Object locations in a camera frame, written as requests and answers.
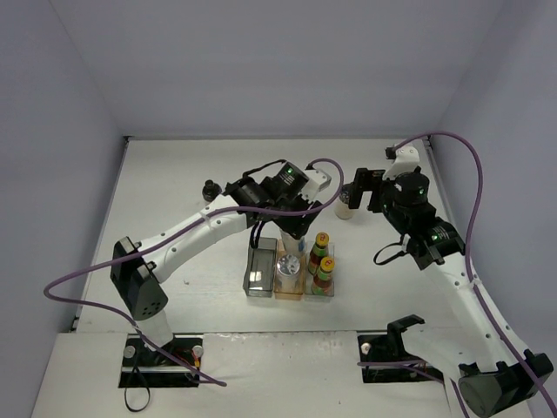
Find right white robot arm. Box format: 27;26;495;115
349;168;554;417

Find red sauce bottle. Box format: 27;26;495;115
307;232;330;275
311;256;335;296

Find clear transparent bin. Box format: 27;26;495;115
305;249;336;298

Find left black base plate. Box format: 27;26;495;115
118;334;203;388

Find purple cable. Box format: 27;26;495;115
43;158;345;388
356;131;557;418

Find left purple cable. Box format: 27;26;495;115
43;158;345;388

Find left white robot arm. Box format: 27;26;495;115
110;160;331;366

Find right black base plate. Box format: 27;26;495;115
357;332;444;384

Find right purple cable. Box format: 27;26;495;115
356;131;557;418

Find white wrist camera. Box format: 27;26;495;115
300;169;332;200
383;145;420;180

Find black-cap white bottle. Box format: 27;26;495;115
334;183;355;220
202;179;222;205

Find grey transparent bin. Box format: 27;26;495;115
243;237;278;298

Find silver-cap white jar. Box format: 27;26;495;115
276;253;301;293
280;230;306;257

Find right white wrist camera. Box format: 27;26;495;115
383;145;420;180

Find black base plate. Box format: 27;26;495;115
118;334;203;388
357;332;444;384

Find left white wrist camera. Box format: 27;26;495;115
300;169;332;200

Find orange transparent bin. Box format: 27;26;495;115
273;251;305;300

